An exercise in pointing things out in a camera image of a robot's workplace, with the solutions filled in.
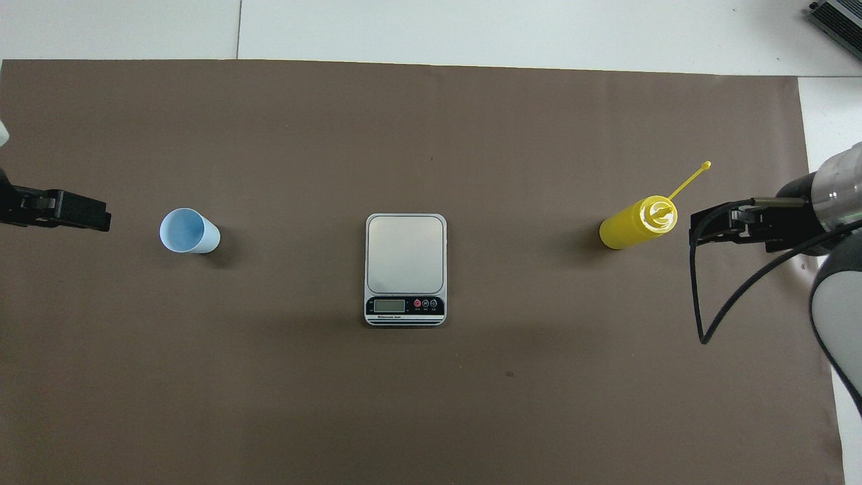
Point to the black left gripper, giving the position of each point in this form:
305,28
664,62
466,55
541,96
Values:
17,205

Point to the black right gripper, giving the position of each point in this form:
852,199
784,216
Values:
798,225

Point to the light blue plastic cup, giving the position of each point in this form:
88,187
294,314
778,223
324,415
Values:
182,229

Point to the yellow squeeze bottle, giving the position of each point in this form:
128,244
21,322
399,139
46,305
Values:
626,229

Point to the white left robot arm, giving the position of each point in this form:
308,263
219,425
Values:
3,133

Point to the silver digital kitchen scale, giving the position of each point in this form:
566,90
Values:
404,256

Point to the grey ribbed metal device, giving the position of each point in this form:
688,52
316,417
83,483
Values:
842,17

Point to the brown paper table mat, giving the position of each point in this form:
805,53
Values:
471,168

